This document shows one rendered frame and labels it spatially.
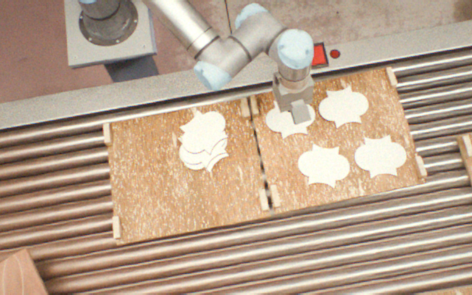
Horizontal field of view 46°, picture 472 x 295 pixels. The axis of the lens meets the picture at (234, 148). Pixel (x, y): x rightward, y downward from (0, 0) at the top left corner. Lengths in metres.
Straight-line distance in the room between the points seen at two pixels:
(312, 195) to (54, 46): 1.82
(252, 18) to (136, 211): 0.61
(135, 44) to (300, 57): 0.73
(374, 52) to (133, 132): 0.74
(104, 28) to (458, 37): 1.05
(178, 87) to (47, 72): 1.34
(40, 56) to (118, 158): 1.46
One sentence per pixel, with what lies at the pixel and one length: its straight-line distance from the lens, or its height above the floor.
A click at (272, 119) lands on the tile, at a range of 1.56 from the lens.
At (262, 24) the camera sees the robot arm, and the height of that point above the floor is 1.32.
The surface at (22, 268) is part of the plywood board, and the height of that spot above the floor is 1.04.
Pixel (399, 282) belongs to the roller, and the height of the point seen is 0.92.
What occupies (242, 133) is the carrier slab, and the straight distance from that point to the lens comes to 1.55.
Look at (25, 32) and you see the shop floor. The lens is 3.07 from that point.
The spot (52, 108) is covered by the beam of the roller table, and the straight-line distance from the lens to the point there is 1.73.
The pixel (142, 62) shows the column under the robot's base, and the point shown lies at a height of 0.70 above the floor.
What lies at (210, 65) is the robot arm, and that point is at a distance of 1.20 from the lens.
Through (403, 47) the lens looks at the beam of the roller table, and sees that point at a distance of 1.73.
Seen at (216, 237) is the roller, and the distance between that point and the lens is 1.49.
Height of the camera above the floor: 2.38
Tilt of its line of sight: 70 degrees down
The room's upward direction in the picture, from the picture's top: 10 degrees counter-clockwise
